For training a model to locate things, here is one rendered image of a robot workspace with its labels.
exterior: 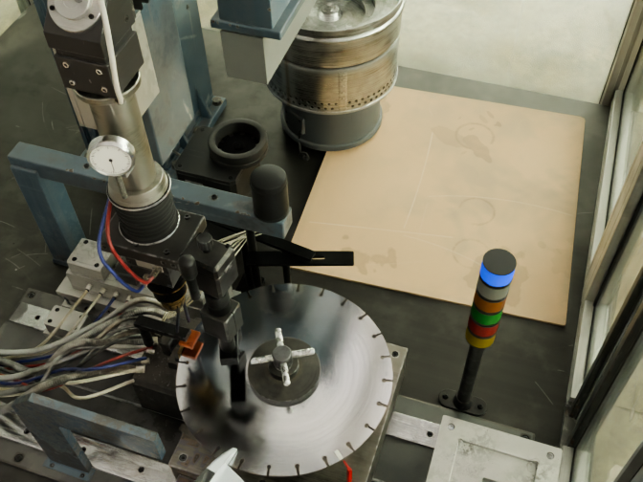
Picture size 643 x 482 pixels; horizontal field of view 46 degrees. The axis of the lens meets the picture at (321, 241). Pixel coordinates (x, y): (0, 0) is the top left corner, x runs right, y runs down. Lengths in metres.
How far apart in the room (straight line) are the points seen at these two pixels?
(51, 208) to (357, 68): 0.65
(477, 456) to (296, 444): 0.27
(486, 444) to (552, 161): 0.80
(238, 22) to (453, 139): 0.80
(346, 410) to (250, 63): 0.53
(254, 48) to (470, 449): 0.67
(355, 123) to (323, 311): 0.60
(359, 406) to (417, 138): 0.82
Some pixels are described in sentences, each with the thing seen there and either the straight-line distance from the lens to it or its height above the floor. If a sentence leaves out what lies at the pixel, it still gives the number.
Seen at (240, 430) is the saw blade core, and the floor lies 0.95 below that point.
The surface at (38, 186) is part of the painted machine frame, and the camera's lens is 1.46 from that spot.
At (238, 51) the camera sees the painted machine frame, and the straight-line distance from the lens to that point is 1.17.
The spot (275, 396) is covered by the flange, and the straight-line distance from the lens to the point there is 1.15.
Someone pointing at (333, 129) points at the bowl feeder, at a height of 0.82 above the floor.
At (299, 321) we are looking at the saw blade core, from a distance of 1.23.
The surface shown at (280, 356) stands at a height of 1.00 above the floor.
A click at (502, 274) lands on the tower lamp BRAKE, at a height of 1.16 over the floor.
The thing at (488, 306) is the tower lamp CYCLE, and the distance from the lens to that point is 1.10.
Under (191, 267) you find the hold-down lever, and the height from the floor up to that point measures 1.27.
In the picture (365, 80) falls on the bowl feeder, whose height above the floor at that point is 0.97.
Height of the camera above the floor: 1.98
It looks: 51 degrees down
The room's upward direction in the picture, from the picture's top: 2 degrees counter-clockwise
